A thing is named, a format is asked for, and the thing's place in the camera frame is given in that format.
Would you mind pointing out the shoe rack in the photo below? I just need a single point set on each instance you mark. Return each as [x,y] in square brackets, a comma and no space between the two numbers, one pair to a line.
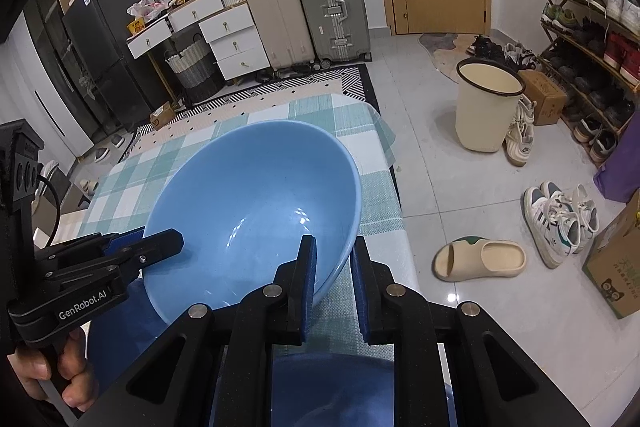
[594,54]

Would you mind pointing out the cream waste bin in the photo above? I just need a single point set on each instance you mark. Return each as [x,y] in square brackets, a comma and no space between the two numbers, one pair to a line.
[488,94]

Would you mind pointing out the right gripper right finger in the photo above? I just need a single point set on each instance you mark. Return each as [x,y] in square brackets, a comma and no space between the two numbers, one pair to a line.
[388,312]

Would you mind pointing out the beige checked tablecloth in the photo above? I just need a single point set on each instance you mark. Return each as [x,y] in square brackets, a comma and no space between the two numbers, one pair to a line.
[68,228]

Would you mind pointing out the white drawer desk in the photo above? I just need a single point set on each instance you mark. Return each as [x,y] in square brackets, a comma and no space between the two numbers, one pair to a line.
[226,25]

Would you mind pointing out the small cardboard box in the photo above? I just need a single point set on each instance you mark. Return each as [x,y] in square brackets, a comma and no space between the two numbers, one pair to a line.
[162,116]

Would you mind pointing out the teal checked tablecloth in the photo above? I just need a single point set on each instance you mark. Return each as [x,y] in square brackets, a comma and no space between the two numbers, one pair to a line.
[126,195]

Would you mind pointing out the woven laundry basket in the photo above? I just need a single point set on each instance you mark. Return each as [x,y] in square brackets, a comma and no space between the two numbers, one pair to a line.
[197,70]

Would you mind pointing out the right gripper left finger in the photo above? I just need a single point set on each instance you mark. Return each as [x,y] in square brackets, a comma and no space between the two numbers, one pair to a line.
[279,313]

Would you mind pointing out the silver aluminium suitcase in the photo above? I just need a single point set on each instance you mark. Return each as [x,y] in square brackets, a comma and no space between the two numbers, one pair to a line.
[339,30]

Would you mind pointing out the cardboard box with print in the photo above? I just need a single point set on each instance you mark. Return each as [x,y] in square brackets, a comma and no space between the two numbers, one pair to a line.
[613,263]

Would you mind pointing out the white sneaker pair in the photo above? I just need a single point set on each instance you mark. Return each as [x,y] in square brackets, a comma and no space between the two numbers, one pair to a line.
[561,223]

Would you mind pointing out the purple bag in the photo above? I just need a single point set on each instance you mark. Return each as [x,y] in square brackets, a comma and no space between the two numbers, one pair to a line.
[619,177]

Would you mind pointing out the black refrigerator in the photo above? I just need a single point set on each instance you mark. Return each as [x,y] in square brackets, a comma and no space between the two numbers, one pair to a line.
[130,86]

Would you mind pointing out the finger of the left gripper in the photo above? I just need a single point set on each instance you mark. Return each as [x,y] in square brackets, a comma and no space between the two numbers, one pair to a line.
[146,251]
[111,243]

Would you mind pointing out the beige slide sandal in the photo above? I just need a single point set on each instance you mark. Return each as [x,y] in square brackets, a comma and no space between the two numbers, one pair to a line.
[473,257]

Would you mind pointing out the beige suitcase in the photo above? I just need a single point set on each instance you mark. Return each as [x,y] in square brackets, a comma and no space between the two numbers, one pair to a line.
[282,26]

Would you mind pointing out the blue ceramic bowl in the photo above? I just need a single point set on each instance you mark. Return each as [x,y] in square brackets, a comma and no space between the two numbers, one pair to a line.
[243,203]

